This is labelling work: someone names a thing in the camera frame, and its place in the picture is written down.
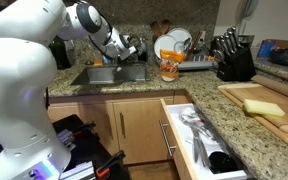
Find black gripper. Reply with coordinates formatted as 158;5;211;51
128;35;142;55

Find chrome tap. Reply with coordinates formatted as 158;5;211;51
138;38;147;62

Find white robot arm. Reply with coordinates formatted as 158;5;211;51
0;0;136;180

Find open white drawer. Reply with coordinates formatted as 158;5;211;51
159;99;253;180

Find blue soap container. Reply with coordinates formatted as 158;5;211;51
103;57;112;65

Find stainless steel sink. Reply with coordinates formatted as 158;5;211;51
72;66;149;85

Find wooden spoons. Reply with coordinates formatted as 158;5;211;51
150;19;170;37

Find white plate front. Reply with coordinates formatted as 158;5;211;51
154;35;176;57

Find white plate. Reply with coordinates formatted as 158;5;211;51
154;35;176;57
168;28;191;42

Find orange snack bag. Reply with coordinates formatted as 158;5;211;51
160;50;186;82

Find white plate rear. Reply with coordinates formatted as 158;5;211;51
168;28;191;42

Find wooden cabinet door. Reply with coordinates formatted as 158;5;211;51
113;99;168;164

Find dark green glass bottle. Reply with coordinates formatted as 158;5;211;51
49;36;71;70

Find dish drying rack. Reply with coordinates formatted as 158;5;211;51
154;49;218;72

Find black knife block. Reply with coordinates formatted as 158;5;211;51
210;26;256;82

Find silver cutlery in drawer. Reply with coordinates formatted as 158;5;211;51
178;111;216;167

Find orange black clamp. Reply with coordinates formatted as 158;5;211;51
96;150;126;178

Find yellow sponge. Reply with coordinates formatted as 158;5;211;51
243;99;285;117

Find black round cup in drawer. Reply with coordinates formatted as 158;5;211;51
209;151;238;174

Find dark blue bowl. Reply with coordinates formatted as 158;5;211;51
269;48;288;66

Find wooden rolling pin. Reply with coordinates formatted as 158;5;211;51
251;75;288;96

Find wooden cutting board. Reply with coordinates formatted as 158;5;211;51
218;83;288;144

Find silver drawer handle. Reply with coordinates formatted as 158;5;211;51
159;121;176;157

